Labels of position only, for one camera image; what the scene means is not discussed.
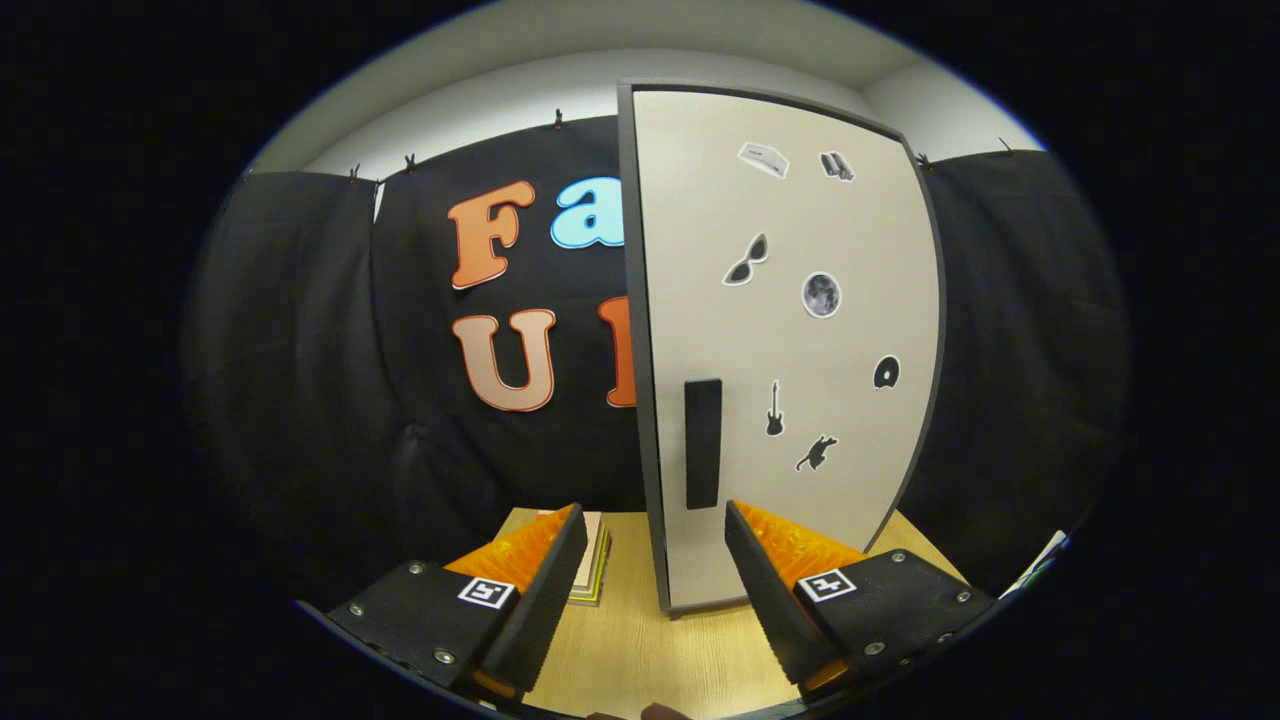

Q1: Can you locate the white paper sheet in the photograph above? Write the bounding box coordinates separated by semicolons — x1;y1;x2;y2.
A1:
1000;530;1069;599

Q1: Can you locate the black backdrop cloth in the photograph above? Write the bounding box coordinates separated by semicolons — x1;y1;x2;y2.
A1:
183;115;1131;601

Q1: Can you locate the dark grey shoe cabinet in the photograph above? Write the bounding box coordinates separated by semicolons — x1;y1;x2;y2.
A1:
617;80;949;621

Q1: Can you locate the black door handle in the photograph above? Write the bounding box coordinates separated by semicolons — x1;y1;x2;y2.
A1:
684;379;723;510

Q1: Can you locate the stack of books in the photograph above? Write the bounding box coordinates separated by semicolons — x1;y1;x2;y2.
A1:
540;510;613;607

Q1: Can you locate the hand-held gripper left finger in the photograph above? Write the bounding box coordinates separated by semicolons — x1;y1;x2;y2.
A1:
328;503;589;703

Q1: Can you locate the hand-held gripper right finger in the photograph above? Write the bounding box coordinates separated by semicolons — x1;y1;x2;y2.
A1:
723;500;996;701

